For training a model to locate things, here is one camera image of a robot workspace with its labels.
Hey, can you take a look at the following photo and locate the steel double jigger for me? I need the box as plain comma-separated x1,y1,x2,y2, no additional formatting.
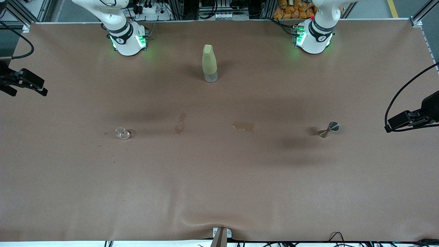
318,121,340,139

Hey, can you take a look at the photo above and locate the white power strip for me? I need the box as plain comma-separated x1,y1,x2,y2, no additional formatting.
134,3,172,21

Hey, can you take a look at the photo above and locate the elongated liquid puddle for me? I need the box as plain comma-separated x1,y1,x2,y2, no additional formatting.
175,112,188,136

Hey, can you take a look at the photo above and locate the pile of orange bags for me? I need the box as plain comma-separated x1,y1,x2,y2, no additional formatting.
273,0,318,20

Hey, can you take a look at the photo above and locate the small liquid puddle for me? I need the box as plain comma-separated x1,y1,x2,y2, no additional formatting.
232,122,255,134

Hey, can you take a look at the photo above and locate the green bottle with glass base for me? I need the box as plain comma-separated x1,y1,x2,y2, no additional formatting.
202,44,219,83

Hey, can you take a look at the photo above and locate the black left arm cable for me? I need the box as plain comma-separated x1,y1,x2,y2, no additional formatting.
384,62,439,133

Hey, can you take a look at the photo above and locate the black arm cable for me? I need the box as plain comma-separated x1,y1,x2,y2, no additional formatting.
384,62,439,133
0,21,35,59

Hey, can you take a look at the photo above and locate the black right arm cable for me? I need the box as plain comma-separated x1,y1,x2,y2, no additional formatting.
0,21,35,59

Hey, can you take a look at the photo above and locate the aluminium frame post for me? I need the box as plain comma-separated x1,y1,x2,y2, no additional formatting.
410,0,439,27
0,0,52,32

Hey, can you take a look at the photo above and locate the black cable bundle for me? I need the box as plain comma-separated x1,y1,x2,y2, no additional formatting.
329,232,439,247

